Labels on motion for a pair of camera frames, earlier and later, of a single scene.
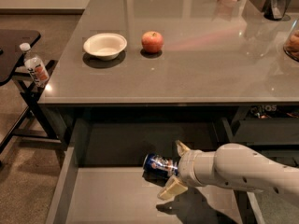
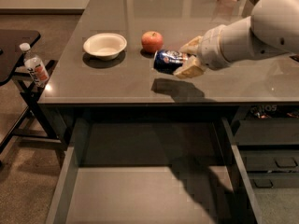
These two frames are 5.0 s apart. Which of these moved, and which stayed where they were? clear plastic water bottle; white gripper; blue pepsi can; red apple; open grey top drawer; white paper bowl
Moved: blue pepsi can; white gripper
Stayed: clear plastic water bottle; open grey top drawer; white paper bowl; red apple
